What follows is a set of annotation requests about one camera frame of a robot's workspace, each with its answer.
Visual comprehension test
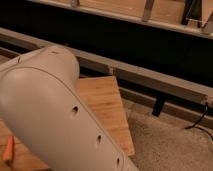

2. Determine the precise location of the orange pepper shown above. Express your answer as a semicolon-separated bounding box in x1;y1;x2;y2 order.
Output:
2;135;14;162

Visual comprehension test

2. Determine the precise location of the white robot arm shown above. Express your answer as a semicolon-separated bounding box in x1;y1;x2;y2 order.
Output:
0;45;139;171

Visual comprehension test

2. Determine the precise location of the black bracket under rail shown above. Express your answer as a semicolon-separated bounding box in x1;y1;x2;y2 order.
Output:
152;94;166;117

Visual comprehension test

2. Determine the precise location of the black cable right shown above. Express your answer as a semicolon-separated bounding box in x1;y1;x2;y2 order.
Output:
182;102;213;139

